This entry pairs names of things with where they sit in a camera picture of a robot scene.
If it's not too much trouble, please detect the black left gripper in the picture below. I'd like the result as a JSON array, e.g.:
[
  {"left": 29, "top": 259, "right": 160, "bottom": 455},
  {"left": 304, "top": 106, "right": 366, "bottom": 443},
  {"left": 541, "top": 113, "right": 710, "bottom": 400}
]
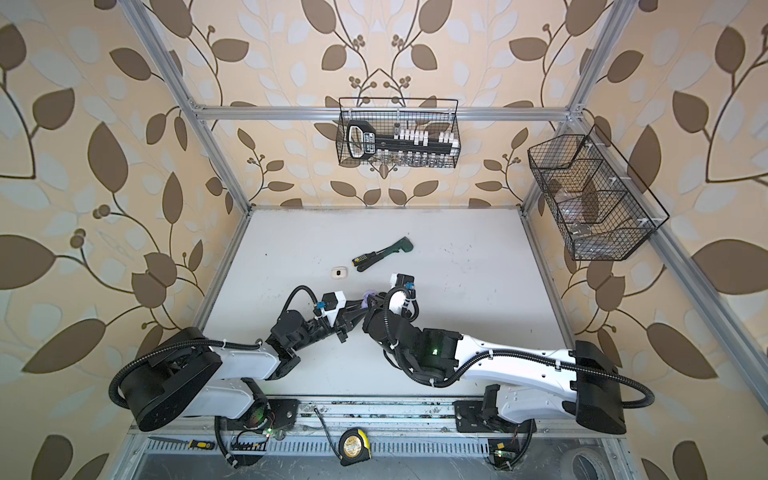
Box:
[{"left": 289, "top": 299, "right": 369, "bottom": 356}]

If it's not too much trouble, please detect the beige earbud charging case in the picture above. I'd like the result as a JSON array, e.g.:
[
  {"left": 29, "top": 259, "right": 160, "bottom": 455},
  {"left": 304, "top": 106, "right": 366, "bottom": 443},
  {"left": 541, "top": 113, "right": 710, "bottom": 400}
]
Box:
[{"left": 331, "top": 267, "right": 349, "bottom": 280}]

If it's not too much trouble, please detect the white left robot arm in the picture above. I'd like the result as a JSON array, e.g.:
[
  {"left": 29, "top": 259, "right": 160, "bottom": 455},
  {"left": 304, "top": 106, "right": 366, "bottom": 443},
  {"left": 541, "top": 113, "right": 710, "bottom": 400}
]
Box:
[{"left": 108, "top": 291, "right": 375, "bottom": 432}]

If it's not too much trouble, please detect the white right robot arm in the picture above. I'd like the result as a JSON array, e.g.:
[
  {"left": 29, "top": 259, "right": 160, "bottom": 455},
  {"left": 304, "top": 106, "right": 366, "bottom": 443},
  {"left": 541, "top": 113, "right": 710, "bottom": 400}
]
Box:
[{"left": 362, "top": 288, "right": 655, "bottom": 435}]

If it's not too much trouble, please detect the green rivet gun tool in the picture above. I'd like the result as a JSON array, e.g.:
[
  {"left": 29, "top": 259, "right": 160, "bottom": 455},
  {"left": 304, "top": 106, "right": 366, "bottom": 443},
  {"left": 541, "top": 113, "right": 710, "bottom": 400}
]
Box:
[{"left": 352, "top": 237, "right": 414, "bottom": 272}]

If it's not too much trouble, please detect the yellow black tape measure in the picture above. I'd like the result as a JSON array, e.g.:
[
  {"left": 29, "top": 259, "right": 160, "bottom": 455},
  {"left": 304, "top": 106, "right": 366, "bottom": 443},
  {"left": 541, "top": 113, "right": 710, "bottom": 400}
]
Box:
[{"left": 338, "top": 428, "right": 372, "bottom": 466}]

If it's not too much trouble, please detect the black socket set holder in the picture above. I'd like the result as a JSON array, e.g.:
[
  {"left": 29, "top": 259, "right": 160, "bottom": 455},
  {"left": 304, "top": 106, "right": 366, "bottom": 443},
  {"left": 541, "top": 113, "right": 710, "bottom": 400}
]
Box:
[{"left": 341, "top": 120, "right": 461, "bottom": 163}]

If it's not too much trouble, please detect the grey tape roll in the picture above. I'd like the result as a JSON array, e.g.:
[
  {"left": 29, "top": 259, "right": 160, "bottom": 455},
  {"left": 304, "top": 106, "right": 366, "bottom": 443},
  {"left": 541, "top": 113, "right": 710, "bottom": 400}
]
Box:
[{"left": 560, "top": 448, "right": 613, "bottom": 480}]

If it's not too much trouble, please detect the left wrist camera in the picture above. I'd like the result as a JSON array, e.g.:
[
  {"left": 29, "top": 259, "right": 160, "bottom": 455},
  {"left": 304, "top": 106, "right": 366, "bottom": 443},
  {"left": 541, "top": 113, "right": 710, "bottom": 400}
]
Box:
[{"left": 314, "top": 291, "right": 347, "bottom": 326}]

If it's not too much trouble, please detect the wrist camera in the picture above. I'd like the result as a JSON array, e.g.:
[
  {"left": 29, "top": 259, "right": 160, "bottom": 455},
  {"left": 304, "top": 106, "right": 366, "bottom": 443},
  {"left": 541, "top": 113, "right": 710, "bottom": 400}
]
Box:
[
  {"left": 314, "top": 291, "right": 347, "bottom": 326},
  {"left": 388, "top": 274, "right": 419, "bottom": 321}
]

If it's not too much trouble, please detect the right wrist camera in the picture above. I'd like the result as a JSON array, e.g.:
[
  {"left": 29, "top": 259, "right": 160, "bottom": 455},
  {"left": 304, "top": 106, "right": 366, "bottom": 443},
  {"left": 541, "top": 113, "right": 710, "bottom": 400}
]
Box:
[{"left": 388, "top": 274, "right": 419, "bottom": 321}]

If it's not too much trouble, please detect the black wire basket back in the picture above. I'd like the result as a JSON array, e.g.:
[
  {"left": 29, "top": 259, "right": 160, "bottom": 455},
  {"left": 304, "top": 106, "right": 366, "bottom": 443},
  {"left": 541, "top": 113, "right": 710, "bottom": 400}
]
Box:
[{"left": 335, "top": 95, "right": 462, "bottom": 169}]

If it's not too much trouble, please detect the black wire basket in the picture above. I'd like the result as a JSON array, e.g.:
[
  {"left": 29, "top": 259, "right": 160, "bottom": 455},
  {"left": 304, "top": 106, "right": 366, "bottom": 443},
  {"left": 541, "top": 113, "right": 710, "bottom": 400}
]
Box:
[
  {"left": 527, "top": 125, "right": 670, "bottom": 261},
  {"left": 335, "top": 95, "right": 462, "bottom": 169}
]

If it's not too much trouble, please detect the yellow handled screwdriver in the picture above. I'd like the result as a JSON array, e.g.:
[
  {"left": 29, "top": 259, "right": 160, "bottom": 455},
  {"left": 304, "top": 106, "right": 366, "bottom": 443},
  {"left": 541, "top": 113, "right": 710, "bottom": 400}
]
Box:
[{"left": 149, "top": 436, "right": 217, "bottom": 451}]

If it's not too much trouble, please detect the black wire basket right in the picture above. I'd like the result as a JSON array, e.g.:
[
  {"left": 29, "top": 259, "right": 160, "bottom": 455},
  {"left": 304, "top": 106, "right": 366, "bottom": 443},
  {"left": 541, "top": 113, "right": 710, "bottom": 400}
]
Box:
[{"left": 527, "top": 125, "right": 670, "bottom": 261}]

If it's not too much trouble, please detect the aluminium frame post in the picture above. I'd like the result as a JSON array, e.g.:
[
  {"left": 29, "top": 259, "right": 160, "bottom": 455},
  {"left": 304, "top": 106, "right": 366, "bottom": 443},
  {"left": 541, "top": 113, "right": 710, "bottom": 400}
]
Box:
[{"left": 520, "top": 0, "right": 637, "bottom": 217}]

